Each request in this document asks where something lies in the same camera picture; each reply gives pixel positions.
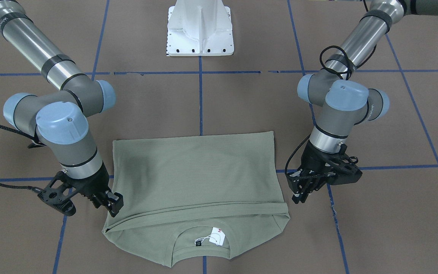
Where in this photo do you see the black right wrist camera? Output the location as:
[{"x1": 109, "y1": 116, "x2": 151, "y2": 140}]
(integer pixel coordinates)
[{"x1": 38, "y1": 170, "x2": 76, "y2": 217}]

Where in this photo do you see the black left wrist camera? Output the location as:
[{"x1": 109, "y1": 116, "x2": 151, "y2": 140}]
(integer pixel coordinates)
[{"x1": 327, "y1": 144, "x2": 363, "y2": 185}]

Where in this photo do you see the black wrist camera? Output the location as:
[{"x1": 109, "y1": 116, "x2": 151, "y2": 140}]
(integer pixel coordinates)
[
  {"x1": 327, "y1": 144, "x2": 363, "y2": 185},
  {"x1": 38, "y1": 170, "x2": 76, "y2": 217}
]

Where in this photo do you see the white paper size tag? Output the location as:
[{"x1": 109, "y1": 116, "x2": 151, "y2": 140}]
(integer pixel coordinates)
[{"x1": 208, "y1": 227, "x2": 226, "y2": 246}]

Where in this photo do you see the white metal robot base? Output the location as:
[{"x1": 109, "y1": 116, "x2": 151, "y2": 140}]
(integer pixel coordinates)
[{"x1": 166, "y1": 0, "x2": 235, "y2": 57}]

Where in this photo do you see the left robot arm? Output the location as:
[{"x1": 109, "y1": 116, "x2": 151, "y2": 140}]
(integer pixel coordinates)
[{"x1": 285, "y1": 0, "x2": 438, "y2": 204}]

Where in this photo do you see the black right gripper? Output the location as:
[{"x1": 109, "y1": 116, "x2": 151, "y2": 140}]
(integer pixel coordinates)
[{"x1": 67, "y1": 164, "x2": 124, "y2": 217}]

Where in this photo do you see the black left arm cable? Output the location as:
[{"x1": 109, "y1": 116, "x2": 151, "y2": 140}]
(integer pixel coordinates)
[{"x1": 284, "y1": 45, "x2": 356, "y2": 174}]

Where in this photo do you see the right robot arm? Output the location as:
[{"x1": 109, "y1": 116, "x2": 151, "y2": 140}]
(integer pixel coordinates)
[{"x1": 0, "y1": 0, "x2": 124, "y2": 217}]

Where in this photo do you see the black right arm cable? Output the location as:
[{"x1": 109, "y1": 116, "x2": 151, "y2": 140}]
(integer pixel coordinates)
[{"x1": 0, "y1": 120, "x2": 52, "y2": 193}]

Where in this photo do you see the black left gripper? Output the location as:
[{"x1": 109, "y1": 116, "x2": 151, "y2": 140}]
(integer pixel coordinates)
[{"x1": 286, "y1": 141, "x2": 342, "y2": 204}]

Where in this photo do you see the olive green long-sleeve shirt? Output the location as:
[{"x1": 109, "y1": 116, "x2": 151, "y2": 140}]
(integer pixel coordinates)
[{"x1": 102, "y1": 131, "x2": 290, "y2": 267}]

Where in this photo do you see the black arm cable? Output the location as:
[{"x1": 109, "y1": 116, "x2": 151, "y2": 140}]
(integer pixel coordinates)
[
  {"x1": 0, "y1": 120, "x2": 52, "y2": 193},
  {"x1": 284, "y1": 45, "x2": 356, "y2": 174}
]

